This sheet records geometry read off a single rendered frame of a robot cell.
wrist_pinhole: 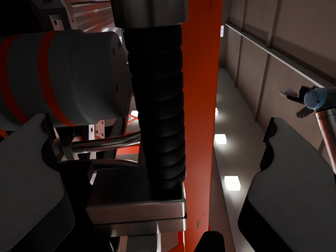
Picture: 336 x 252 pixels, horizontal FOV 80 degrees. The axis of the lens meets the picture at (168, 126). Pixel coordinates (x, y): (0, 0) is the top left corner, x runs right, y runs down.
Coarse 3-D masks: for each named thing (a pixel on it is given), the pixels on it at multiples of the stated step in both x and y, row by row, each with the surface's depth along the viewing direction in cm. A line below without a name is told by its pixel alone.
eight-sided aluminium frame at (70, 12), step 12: (36, 0) 43; (48, 0) 44; (60, 0) 44; (48, 12) 46; (60, 12) 46; (72, 12) 48; (48, 24) 47; (72, 24) 49; (72, 132) 53; (84, 132) 53; (84, 156) 52
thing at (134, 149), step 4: (132, 116) 717; (136, 116) 724; (132, 120) 726; (136, 144) 409; (120, 148) 407; (124, 148) 408; (128, 148) 408; (132, 148) 408; (136, 148) 409; (120, 152) 413; (124, 152) 413; (128, 152) 414; (132, 152) 414; (136, 152) 414; (208, 224) 276; (208, 228) 272; (180, 232) 226; (180, 236) 222; (180, 240) 218
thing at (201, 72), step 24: (192, 0) 63; (216, 0) 63; (192, 24) 67; (216, 24) 67; (192, 48) 71; (216, 48) 71; (192, 72) 75; (216, 72) 76; (192, 96) 80; (192, 120) 86; (192, 144) 93; (192, 168) 102; (192, 192) 111; (192, 216) 123; (192, 240) 138
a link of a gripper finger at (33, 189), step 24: (48, 120) 11; (0, 144) 8; (24, 144) 8; (48, 144) 9; (0, 168) 7; (24, 168) 7; (48, 168) 7; (0, 192) 6; (24, 192) 6; (48, 192) 6; (0, 216) 6; (24, 216) 6; (48, 216) 6; (72, 216) 7; (0, 240) 5; (24, 240) 5; (48, 240) 6
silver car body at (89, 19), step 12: (72, 0) 91; (84, 0) 106; (96, 0) 109; (108, 0) 138; (84, 12) 86; (96, 12) 104; (108, 12) 132; (60, 24) 64; (84, 24) 85; (96, 24) 101; (108, 24) 124; (120, 36) 172; (120, 120) 237; (108, 132) 234; (120, 132) 197; (96, 156) 199; (108, 156) 181
